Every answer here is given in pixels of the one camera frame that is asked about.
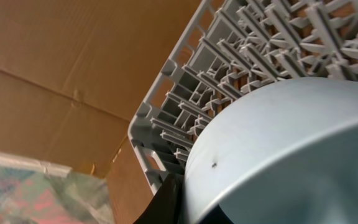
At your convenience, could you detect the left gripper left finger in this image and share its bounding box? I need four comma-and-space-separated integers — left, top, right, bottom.
134, 174, 183, 224

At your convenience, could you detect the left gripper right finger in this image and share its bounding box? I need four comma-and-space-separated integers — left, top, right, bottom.
199, 205, 233, 224

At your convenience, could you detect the light blue bowl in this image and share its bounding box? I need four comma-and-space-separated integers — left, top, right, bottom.
184, 78, 358, 223

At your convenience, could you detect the grey plastic dishwasher rack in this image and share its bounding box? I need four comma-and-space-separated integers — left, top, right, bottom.
128, 0, 358, 192

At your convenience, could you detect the brown cardboard box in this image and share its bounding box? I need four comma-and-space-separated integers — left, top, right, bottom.
0, 0, 221, 223

